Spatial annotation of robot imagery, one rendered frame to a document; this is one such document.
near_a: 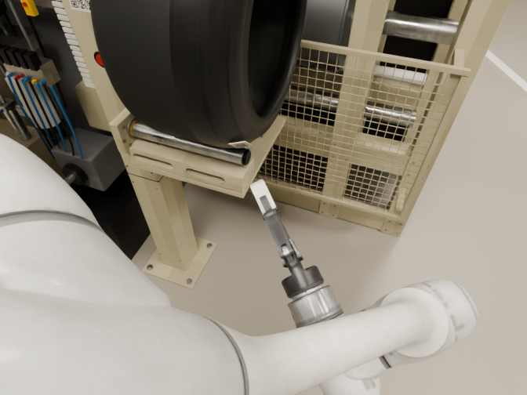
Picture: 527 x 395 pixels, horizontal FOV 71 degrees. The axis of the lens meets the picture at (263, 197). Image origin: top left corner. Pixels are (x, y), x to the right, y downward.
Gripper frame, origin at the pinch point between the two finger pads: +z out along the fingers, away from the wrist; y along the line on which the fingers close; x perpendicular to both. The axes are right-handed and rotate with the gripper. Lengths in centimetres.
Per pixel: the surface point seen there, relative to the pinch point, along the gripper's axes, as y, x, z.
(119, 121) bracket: 11.0, -26.9, 39.6
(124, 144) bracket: 15.7, -29.7, 35.6
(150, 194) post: 52, -41, 35
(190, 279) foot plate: 95, -53, 7
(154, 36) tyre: -21.1, -3.9, 27.8
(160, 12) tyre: -23.5, -1.1, 29.2
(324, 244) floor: 117, 10, -2
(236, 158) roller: 15.5, -3.1, 16.9
